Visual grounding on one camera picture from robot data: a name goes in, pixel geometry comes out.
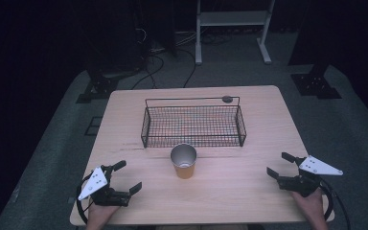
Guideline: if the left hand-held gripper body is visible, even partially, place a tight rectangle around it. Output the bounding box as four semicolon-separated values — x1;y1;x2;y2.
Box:
78;164;132;207

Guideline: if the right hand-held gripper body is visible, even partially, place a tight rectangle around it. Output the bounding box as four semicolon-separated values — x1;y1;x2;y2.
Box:
275;154;345;198

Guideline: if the orange cup with metal inside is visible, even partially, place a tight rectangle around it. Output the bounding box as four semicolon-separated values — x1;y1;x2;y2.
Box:
170;143;198;180

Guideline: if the black wire basket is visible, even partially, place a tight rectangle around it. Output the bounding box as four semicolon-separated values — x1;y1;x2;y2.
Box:
140;96;247;149

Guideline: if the person's left hand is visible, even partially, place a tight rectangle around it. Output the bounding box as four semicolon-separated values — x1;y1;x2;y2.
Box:
84;203;121;230

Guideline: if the person's right hand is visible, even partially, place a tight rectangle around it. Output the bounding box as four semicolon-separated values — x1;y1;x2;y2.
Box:
290;187;329;230

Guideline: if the black stand base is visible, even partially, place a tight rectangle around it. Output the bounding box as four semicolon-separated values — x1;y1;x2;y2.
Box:
75;61;120;104
289;62;343;101

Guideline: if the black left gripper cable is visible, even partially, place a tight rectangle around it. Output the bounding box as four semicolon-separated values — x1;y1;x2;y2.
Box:
75;173;94;225

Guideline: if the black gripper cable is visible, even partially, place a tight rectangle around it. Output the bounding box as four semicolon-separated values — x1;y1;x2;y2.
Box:
318;177;353;230
75;173;94;225

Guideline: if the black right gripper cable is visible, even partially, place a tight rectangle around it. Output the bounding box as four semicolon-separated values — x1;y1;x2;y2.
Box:
318;177;353;230

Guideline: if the black square floor frame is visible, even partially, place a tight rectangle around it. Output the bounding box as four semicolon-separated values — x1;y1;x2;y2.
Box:
83;116;104;137

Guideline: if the black floor cable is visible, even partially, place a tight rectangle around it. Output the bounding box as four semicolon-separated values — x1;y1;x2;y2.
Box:
130;54;166;91
176;47;198;89

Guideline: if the white metal desk frame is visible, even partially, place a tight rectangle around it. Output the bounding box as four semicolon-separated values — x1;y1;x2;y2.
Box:
195;0;276;66

